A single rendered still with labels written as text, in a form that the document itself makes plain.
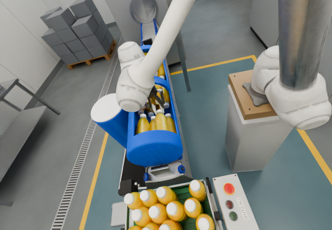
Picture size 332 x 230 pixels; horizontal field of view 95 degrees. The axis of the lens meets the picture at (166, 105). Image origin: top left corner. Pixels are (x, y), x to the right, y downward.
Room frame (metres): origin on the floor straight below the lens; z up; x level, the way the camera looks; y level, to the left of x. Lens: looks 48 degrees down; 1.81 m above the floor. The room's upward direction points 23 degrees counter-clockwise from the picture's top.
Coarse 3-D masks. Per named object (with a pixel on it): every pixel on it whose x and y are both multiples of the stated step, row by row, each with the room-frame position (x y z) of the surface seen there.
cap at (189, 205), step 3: (186, 201) 0.11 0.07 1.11; (189, 201) 0.11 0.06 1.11; (192, 201) 0.11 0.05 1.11; (186, 204) 0.10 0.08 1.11; (189, 204) 0.10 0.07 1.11; (192, 204) 0.10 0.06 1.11; (186, 207) 0.09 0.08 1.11; (189, 207) 0.09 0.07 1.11; (192, 207) 0.09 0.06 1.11; (189, 210) 0.08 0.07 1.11; (192, 210) 0.08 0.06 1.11
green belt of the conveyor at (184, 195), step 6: (186, 186) 0.21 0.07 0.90; (180, 192) 0.20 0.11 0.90; (186, 192) 0.18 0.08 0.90; (180, 198) 0.17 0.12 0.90; (186, 198) 0.16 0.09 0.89; (204, 204) 0.11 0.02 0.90; (204, 210) 0.08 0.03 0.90; (210, 210) 0.07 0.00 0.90; (210, 216) 0.05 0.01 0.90; (180, 222) 0.08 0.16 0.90; (186, 222) 0.07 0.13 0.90; (192, 222) 0.06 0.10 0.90; (186, 228) 0.05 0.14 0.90; (192, 228) 0.04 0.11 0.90
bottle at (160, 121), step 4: (160, 112) 0.57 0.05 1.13; (156, 116) 0.54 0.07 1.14; (160, 116) 0.53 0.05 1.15; (164, 116) 0.53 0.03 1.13; (156, 120) 0.51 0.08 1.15; (160, 120) 0.50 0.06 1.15; (164, 120) 0.50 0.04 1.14; (156, 124) 0.49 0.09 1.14; (160, 124) 0.48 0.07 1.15; (164, 124) 0.47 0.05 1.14; (156, 128) 0.47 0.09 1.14; (160, 128) 0.45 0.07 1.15; (164, 128) 0.45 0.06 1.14
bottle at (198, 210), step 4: (196, 200) 0.11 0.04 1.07; (184, 204) 0.11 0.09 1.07; (196, 204) 0.10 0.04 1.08; (200, 204) 0.09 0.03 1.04; (184, 208) 0.10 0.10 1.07; (196, 208) 0.08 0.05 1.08; (200, 208) 0.08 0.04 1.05; (188, 212) 0.08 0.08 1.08; (192, 212) 0.08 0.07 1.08; (196, 212) 0.07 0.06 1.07; (200, 212) 0.07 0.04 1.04; (192, 216) 0.07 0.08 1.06; (196, 216) 0.06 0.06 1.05
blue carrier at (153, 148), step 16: (144, 48) 1.14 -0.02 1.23; (160, 80) 0.76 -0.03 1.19; (144, 112) 0.74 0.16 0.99; (128, 128) 0.51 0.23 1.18; (176, 128) 0.43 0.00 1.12; (128, 144) 0.41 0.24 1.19; (144, 144) 0.35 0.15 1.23; (160, 144) 0.34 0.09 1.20; (176, 144) 0.33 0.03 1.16; (128, 160) 0.38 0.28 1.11; (144, 160) 0.36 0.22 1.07; (160, 160) 0.35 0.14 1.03
